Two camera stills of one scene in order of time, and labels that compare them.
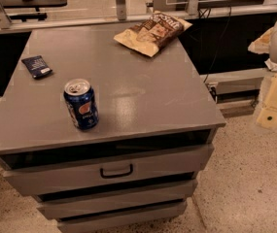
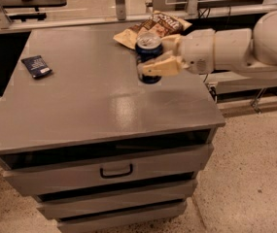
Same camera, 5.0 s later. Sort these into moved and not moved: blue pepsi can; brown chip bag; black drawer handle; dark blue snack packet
Moved: blue pepsi can
Not moved: dark blue snack packet; black drawer handle; brown chip bag
